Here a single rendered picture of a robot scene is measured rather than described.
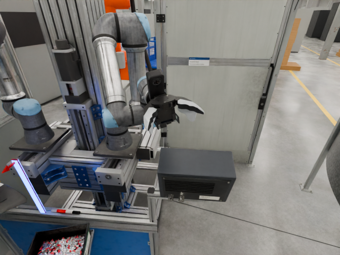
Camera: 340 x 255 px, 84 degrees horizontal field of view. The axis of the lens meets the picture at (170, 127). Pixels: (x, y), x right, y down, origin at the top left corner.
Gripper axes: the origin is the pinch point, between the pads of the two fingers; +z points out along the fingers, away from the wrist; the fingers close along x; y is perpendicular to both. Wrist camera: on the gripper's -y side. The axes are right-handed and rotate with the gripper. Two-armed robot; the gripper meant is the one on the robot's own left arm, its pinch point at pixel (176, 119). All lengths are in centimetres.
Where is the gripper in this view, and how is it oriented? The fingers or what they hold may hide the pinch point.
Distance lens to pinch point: 45.8
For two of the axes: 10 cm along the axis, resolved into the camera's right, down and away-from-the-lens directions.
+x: -9.4, 2.8, -2.1
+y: 1.3, 8.3, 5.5
